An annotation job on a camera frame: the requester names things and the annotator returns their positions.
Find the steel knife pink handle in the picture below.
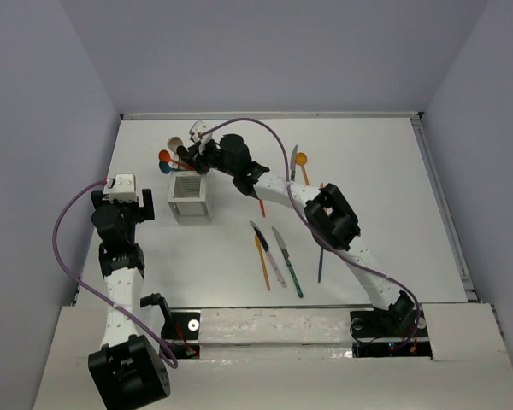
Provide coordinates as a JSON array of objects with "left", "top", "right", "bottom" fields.
[{"left": 250, "top": 220, "right": 287, "bottom": 288}]

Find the steel knife dark handle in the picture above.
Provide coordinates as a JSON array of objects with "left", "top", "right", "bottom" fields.
[{"left": 289, "top": 145, "right": 298, "bottom": 182}]

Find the aluminium rail right edge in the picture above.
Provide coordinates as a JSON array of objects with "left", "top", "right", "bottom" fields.
[{"left": 410, "top": 112, "right": 481, "bottom": 303}]

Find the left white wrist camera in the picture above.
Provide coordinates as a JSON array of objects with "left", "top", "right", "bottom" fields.
[{"left": 103, "top": 173, "right": 138, "bottom": 203}]

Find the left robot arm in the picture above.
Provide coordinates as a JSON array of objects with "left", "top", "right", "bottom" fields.
[{"left": 88, "top": 189, "right": 170, "bottom": 409}]

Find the purple cable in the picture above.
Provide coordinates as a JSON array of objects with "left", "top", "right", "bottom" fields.
[
  {"left": 53, "top": 178, "right": 179, "bottom": 369},
  {"left": 198, "top": 117, "right": 424, "bottom": 354}
]

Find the white two-compartment utensil caddy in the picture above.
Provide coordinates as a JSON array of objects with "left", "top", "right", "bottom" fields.
[{"left": 167, "top": 171, "right": 214, "bottom": 224}]

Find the blue plastic spoon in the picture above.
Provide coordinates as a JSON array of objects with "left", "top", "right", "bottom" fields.
[{"left": 158, "top": 161, "right": 189, "bottom": 174}]

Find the aluminium rail edge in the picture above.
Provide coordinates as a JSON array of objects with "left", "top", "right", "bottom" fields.
[
  {"left": 120, "top": 111, "right": 421, "bottom": 120},
  {"left": 410, "top": 112, "right": 481, "bottom": 303}
]

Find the aluminium rail back edge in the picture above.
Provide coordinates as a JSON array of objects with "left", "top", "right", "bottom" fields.
[{"left": 120, "top": 111, "right": 421, "bottom": 120}]

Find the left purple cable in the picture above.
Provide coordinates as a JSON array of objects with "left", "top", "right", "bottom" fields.
[{"left": 53, "top": 178, "right": 179, "bottom": 369}]

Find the red-orange plastic spoon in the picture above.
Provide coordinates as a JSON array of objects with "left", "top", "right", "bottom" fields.
[{"left": 158, "top": 149, "right": 182, "bottom": 165}]

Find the blue plastic knife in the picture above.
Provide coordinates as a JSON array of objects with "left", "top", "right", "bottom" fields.
[{"left": 317, "top": 247, "right": 325, "bottom": 284}]

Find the beige wooden spoon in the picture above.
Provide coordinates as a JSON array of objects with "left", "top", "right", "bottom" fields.
[{"left": 167, "top": 137, "right": 184, "bottom": 153}]

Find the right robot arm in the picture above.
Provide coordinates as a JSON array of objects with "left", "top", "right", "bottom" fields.
[{"left": 177, "top": 134, "right": 422, "bottom": 343}]

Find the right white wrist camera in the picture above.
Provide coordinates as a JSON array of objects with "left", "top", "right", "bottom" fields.
[{"left": 189, "top": 120, "right": 212, "bottom": 150}]

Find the yellow-orange plastic spoon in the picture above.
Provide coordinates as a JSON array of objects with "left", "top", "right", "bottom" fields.
[{"left": 295, "top": 152, "right": 310, "bottom": 186}]

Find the white foam front board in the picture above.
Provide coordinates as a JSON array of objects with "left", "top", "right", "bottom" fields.
[{"left": 29, "top": 302, "right": 513, "bottom": 410}]

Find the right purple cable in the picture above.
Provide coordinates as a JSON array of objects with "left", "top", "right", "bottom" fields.
[{"left": 198, "top": 117, "right": 424, "bottom": 354}]

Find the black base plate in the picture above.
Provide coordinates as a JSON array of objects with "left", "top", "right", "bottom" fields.
[
  {"left": 349, "top": 310, "right": 433, "bottom": 359},
  {"left": 161, "top": 310, "right": 201, "bottom": 360}
]

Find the orange plastic knife front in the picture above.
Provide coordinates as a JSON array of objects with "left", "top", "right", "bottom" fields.
[{"left": 255, "top": 234, "right": 271, "bottom": 291}]

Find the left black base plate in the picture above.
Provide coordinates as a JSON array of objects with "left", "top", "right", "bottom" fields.
[{"left": 161, "top": 310, "right": 201, "bottom": 360}]

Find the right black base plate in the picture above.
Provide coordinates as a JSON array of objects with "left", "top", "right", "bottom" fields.
[{"left": 349, "top": 310, "right": 433, "bottom": 359}]

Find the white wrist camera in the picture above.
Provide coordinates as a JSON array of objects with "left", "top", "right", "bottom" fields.
[
  {"left": 103, "top": 173, "right": 138, "bottom": 203},
  {"left": 189, "top": 120, "right": 212, "bottom": 150}
]

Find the red-orange plastic knife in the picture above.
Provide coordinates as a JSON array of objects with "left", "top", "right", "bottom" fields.
[{"left": 259, "top": 200, "right": 266, "bottom": 218}]

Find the steel knife green handle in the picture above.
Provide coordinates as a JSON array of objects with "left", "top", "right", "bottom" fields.
[{"left": 272, "top": 226, "right": 304, "bottom": 299}]

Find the dark brown wooden spoon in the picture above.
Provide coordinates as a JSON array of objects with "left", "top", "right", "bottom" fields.
[{"left": 176, "top": 145, "right": 194, "bottom": 167}]

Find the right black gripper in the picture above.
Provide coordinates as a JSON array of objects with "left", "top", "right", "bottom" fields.
[{"left": 180, "top": 139, "right": 237, "bottom": 178}]

